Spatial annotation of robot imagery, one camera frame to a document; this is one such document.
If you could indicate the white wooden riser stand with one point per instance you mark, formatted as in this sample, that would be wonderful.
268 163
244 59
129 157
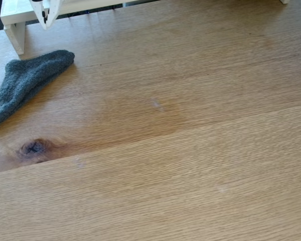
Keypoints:
17 13

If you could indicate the grey fluffy sock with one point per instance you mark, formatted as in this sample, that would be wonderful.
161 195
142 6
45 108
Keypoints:
27 77

